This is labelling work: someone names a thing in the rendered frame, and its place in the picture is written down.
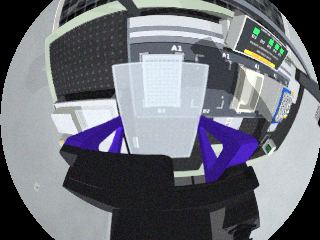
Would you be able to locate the white ready panel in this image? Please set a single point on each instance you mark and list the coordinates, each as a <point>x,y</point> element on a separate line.
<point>269,145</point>

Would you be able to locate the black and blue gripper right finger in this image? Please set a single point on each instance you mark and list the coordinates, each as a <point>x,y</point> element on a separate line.
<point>237,147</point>

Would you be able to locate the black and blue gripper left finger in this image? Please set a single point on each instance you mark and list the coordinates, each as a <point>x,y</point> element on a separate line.
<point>91,138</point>

